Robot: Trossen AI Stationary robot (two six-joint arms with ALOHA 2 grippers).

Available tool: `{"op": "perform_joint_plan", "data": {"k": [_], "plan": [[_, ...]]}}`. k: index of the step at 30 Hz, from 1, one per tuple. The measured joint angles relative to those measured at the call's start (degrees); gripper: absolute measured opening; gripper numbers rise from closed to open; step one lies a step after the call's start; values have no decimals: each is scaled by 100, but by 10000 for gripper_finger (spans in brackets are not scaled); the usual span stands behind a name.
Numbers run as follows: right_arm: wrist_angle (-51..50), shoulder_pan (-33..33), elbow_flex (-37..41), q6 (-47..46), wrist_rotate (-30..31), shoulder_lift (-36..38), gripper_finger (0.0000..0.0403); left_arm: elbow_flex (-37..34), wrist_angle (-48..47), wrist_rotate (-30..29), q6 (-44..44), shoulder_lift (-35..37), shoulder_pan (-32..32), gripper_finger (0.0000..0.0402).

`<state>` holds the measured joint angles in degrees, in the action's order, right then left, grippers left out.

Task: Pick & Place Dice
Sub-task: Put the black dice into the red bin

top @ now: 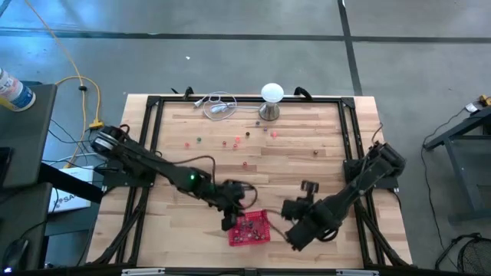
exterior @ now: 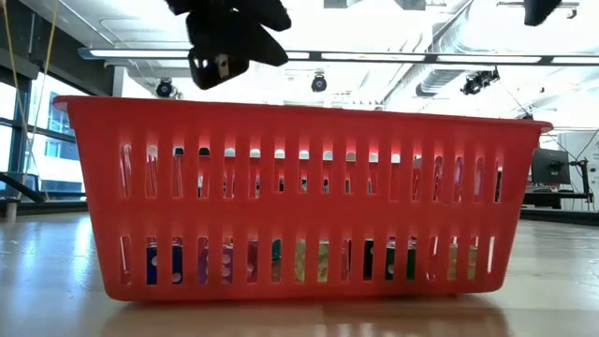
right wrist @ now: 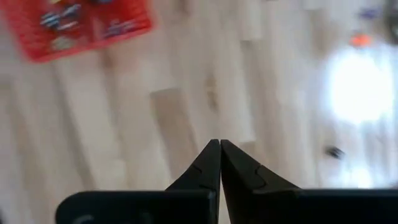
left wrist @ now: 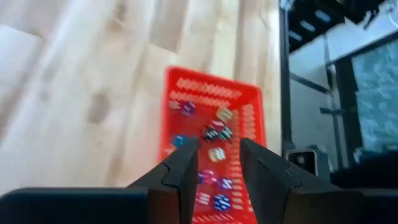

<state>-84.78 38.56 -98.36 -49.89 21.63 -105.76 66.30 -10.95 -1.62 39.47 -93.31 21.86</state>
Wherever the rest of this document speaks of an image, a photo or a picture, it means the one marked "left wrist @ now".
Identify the pink die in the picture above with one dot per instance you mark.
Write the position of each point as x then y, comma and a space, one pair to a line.
166, 152

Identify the black table-level camera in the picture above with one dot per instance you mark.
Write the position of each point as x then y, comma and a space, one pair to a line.
306, 163

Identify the pale yellow die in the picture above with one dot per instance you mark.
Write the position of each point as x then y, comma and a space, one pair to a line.
224, 114

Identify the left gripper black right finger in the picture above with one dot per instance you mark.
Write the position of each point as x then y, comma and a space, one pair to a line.
267, 180

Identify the black bulky object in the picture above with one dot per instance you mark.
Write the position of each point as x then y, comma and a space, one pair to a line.
367, 171

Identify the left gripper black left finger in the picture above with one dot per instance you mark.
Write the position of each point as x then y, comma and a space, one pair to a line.
174, 180

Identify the teal patterned panel black frame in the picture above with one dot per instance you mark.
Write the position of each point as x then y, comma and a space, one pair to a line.
376, 93

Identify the black die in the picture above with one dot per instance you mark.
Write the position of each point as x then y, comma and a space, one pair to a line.
210, 134

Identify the red slotted plastic basket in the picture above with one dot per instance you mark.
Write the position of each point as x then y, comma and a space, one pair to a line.
186, 124

